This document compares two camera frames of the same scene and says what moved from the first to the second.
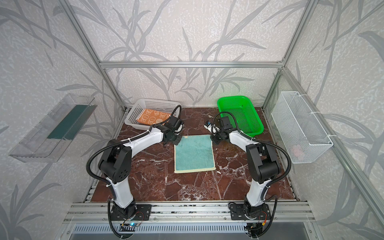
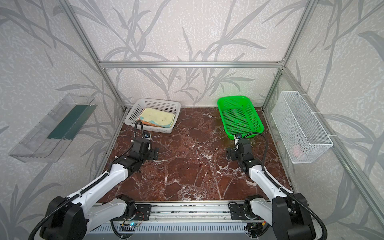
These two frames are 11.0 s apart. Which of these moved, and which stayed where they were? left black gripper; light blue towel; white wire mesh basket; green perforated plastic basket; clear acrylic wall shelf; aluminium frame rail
Moved: light blue towel; left black gripper
Stayed: green perforated plastic basket; clear acrylic wall shelf; white wire mesh basket; aluminium frame rail
